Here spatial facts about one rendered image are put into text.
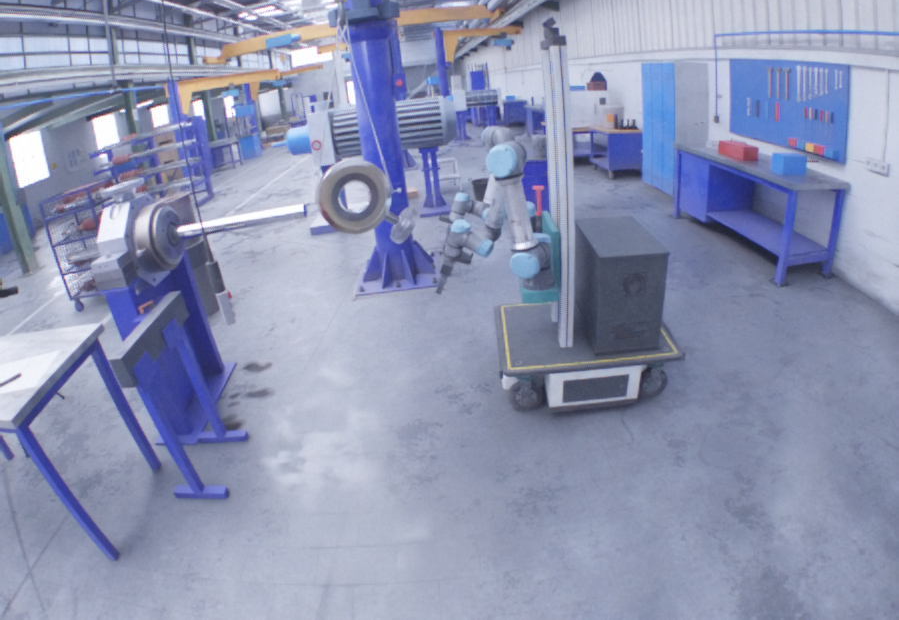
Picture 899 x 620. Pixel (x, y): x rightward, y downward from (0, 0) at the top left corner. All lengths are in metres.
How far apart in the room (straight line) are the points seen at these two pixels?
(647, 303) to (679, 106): 4.04
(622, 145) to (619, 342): 5.34
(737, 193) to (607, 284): 3.36
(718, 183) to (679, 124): 1.19
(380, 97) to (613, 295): 2.36
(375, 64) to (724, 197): 3.65
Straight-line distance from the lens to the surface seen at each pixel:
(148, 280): 2.66
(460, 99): 12.43
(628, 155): 7.44
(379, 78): 3.69
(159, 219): 2.56
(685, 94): 6.03
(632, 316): 2.25
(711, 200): 5.11
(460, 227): 1.93
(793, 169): 4.34
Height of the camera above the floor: 1.61
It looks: 24 degrees down
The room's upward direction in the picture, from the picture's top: 6 degrees counter-clockwise
